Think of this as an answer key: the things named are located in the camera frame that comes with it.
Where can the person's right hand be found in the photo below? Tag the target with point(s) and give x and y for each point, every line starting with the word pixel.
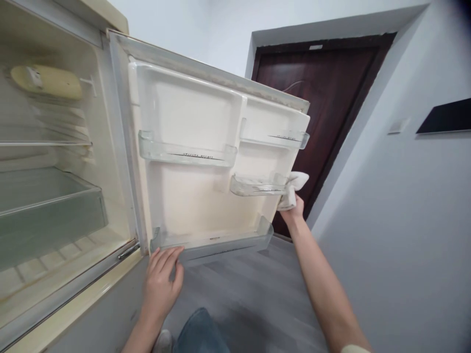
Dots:
pixel 296 214

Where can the person's left hand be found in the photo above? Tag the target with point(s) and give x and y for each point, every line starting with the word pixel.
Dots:
pixel 160 275

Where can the person's right fingers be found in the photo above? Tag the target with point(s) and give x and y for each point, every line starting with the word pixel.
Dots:
pixel 300 204

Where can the white cloth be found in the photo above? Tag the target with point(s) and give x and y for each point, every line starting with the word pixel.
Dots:
pixel 290 198

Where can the cream refrigerator door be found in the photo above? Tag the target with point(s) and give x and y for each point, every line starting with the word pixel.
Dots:
pixel 191 110

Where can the small curved clear door bin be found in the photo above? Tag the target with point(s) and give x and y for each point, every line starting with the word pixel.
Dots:
pixel 257 188

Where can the narrow clear door bin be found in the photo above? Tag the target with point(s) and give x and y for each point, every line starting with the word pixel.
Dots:
pixel 272 141

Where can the long grey door bin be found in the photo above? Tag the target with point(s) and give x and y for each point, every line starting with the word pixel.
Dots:
pixel 220 247

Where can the dark brown wooden door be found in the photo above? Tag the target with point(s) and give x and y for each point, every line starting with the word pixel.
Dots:
pixel 324 95

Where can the wide clear door bin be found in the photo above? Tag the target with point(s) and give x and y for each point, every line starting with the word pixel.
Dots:
pixel 184 156

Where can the person's legs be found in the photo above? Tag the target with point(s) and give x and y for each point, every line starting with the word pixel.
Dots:
pixel 198 331

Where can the silver door hinge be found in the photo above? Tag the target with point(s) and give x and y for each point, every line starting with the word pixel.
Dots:
pixel 128 252

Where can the cream refrigerator body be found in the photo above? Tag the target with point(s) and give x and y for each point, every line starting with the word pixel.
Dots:
pixel 110 184

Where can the clear crisper drawer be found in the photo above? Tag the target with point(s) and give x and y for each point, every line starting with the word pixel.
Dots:
pixel 51 206

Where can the glass refrigerator shelf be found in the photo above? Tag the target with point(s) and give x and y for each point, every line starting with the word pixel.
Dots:
pixel 44 143

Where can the yellowed lamp housing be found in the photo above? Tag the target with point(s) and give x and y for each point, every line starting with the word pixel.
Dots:
pixel 48 81

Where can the white wall switch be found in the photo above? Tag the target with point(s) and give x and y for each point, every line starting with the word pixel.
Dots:
pixel 399 125

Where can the black wall panel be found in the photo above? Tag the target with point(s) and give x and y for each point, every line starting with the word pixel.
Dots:
pixel 445 117

